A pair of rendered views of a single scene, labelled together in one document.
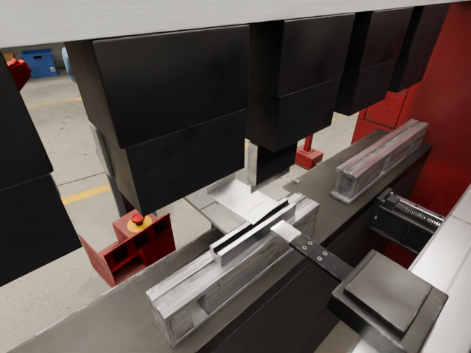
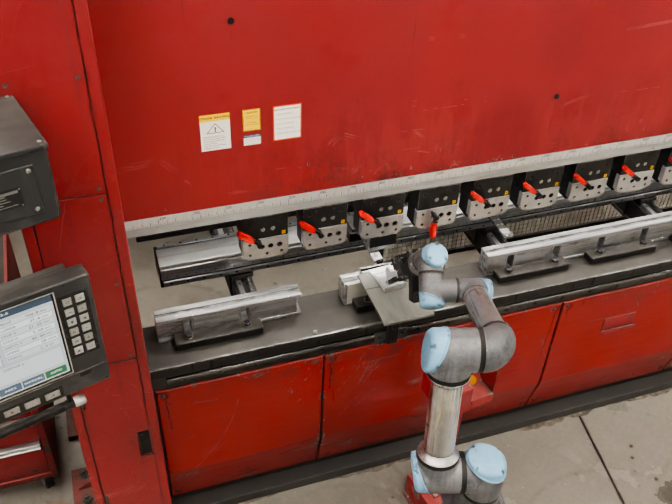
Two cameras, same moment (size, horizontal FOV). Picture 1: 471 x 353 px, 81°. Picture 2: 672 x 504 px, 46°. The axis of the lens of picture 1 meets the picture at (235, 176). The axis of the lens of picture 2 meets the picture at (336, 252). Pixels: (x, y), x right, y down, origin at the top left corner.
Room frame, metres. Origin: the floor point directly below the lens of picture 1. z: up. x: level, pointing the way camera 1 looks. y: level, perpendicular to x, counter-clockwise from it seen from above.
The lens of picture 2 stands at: (2.46, 0.57, 2.80)
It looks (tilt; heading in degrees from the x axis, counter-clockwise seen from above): 39 degrees down; 201
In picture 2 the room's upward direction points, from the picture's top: 3 degrees clockwise
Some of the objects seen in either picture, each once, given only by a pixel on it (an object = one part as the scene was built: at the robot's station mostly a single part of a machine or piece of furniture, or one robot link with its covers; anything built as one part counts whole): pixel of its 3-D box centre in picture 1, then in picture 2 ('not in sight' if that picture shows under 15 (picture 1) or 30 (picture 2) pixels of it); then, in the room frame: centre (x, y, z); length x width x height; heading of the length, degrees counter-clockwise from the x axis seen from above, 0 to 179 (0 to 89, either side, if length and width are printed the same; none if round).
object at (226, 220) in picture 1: (220, 183); (395, 294); (0.51, 0.03, 1.00); 0.26 x 0.18 x 0.01; 41
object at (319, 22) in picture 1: (289, 78); (378, 209); (0.42, -0.08, 1.26); 0.15 x 0.09 x 0.17; 131
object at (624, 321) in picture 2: not in sight; (619, 322); (-0.16, 0.81, 0.58); 0.15 x 0.02 x 0.07; 131
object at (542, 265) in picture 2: not in sight; (531, 269); (0.04, 0.43, 0.89); 0.30 x 0.05 x 0.03; 131
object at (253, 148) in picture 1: (272, 160); (382, 238); (0.40, -0.06, 1.13); 0.10 x 0.02 x 0.10; 131
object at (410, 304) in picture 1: (339, 265); (366, 237); (0.28, -0.16, 1.01); 0.26 x 0.12 x 0.05; 41
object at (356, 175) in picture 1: (384, 155); (229, 312); (0.77, -0.48, 0.92); 0.50 x 0.06 x 0.10; 131
